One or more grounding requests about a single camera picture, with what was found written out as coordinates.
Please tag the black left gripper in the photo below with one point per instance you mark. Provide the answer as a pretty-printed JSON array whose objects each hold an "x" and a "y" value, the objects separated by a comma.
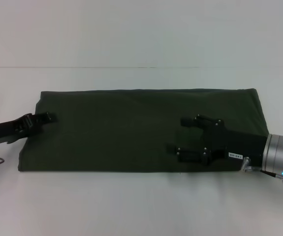
[{"x": 8, "y": 130}]

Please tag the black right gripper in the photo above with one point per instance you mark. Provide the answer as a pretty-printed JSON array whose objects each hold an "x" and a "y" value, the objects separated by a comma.
[{"x": 229, "y": 145}]

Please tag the dark green shirt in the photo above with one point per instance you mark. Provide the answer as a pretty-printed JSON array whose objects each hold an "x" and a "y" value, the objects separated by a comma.
[{"x": 121, "y": 132}]

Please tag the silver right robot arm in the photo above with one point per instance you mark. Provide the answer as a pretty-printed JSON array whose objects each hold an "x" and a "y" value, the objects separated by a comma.
[{"x": 281, "y": 157}]

